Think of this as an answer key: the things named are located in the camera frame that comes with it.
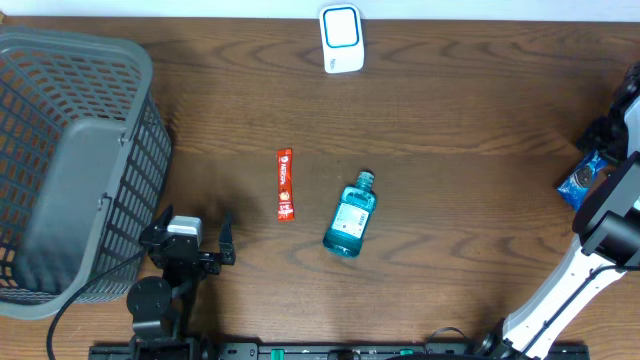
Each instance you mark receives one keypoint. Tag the grey plastic shopping basket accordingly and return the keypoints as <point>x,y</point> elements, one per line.
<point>84,158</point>

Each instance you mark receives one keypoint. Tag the blue Oreo cookie pack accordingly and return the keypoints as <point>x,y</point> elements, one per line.
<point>575,187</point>

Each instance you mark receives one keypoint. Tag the red Nescafe coffee stick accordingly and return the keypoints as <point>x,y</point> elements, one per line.
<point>285,191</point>

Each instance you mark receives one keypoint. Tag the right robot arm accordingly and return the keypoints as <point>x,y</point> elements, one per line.
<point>603,189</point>

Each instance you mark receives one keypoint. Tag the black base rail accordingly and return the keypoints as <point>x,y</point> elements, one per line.
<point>252,351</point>

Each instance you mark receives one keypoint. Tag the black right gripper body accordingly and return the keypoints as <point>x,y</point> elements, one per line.
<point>610,133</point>

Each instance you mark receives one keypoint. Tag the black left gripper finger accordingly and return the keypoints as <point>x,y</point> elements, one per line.
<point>160,224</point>
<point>225,237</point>

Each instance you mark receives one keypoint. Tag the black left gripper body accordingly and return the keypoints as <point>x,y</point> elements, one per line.
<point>210,265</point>

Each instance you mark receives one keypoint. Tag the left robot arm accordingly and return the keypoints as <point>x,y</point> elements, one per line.
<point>161,306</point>

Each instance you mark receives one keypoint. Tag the white barcode scanner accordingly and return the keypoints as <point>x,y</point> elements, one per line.
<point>342,38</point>

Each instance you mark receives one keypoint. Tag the blue mouthwash bottle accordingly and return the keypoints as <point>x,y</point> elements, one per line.
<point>357,203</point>

